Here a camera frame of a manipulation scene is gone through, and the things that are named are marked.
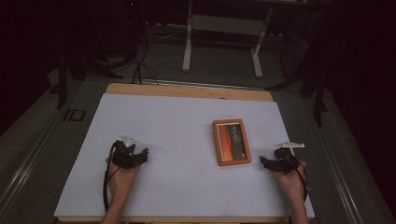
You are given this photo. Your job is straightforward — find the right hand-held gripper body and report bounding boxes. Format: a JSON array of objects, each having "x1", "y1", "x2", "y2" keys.
[{"x1": 271, "y1": 141, "x2": 306, "y2": 175}]

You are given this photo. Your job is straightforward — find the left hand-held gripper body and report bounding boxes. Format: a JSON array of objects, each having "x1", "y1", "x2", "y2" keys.
[{"x1": 110, "y1": 134, "x2": 145, "y2": 171}]

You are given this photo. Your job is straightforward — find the wooden picture frame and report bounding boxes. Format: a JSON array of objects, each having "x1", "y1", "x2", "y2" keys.
[{"x1": 212, "y1": 119, "x2": 252, "y2": 167}]

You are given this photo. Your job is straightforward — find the person's right hand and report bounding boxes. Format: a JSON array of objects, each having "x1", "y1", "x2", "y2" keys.
[{"x1": 270, "y1": 160, "x2": 308, "y2": 203}]

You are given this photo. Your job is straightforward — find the person's left hand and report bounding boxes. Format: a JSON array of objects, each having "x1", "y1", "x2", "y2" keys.
[{"x1": 105, "y1": 157, "x2": 142, "y2": 203}]

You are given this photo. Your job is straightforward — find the black floor socket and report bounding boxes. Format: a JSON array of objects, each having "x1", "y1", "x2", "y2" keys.
[{"x1": 63, "y1": 108, "x2": 87, "y2": 122}]

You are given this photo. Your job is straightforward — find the wooden table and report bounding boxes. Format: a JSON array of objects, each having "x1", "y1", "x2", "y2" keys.
[{"x1": 57, "y1": 82, "x2": 312, "y2": 224}]

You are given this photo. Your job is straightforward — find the metal floor strip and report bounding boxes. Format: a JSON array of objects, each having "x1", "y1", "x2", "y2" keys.
[{"x1": 140, "y1": 78, "x2": 261, "y2": 91}]

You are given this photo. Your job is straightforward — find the black stand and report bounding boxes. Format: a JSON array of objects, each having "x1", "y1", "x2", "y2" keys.
[
  {"x1": 266, "y1": 12, "x2": 332, "y2": 128},
  {"x1": 55, "y1": 36, "x2": 138, "y2": 110}
]

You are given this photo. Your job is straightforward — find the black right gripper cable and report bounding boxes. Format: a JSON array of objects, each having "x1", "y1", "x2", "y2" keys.
[{"x1": 281, "y1": 151, "x2": 312, "y2": 203}]

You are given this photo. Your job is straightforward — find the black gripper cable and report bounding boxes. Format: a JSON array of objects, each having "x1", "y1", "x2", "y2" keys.
[
  {"x1": 102, "y1": 143, "x2": 120, "y2": 214},
  {"x1": 281, "y1": 151, "x2": 312, "y2": 203}
]

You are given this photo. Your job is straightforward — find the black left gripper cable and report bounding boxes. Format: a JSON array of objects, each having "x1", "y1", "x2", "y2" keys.
[{"x1": 102, "y1": 143, "x2": 120, "y2": 214}]

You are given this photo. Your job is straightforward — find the metal floor rail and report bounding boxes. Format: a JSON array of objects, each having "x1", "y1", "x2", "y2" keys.
[
  {"x1": 0, "y1": 115, "x2": 66, "y2": 216},
  {"x1": 301, "y1": 98, "x2": 366, "y2": 224}
]

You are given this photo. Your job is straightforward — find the black floor cables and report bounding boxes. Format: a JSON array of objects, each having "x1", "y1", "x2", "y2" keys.
[{"x1": 131, "y1": 27, "x2": 161, "y2": 86}]

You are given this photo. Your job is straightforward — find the white floor cable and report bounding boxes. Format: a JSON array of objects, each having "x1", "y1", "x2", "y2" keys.
[{"x1": 145, "y1": 22, "x2": 189, "y2": 43}]

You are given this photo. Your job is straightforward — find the white metal desk frame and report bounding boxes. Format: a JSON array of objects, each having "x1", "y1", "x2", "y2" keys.
[{"x1": 181, "y1": 0, "x2": 276, "y2": 79}]

